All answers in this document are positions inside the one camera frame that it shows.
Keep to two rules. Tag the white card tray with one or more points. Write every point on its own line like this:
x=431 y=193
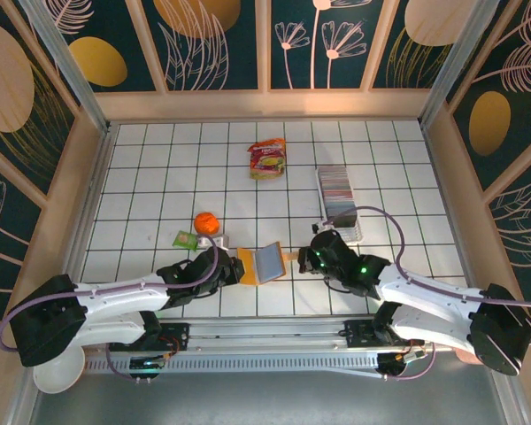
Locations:
x=351 y=237

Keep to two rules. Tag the orange card holder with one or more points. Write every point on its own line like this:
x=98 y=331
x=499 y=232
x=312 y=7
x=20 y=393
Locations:
x=267 y=263

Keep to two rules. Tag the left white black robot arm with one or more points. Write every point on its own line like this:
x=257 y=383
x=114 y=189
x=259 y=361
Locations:
x=115 y=305

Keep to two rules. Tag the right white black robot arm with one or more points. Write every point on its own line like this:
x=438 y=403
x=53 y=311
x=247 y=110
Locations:
x=425 y=292

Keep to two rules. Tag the stack of credit cards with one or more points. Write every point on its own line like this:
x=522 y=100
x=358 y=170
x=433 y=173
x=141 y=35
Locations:
x=336 y=190

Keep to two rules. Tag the green snack packet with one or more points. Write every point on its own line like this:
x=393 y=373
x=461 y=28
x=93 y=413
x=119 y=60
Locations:
x=183 y=239

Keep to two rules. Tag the orange fruit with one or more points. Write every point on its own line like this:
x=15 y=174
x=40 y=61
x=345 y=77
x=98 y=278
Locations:
x=205 y=223

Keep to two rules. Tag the red snack packet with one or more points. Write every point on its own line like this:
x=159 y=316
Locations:
x=267 y=161

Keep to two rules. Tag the black controller box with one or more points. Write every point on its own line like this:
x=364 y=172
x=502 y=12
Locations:
x=391 y=365
x=147 y=365

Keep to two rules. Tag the pink plastic cup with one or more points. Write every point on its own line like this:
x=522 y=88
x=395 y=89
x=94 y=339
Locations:
x=462 y=357

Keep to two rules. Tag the white bowl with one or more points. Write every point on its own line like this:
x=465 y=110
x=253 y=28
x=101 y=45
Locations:
x=59 y=374

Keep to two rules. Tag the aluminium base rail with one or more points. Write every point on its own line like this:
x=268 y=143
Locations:
x=265 y=334

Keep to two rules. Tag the aluminium frame post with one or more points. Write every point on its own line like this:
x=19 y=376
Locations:
x=462 y=62
x=66 y=62

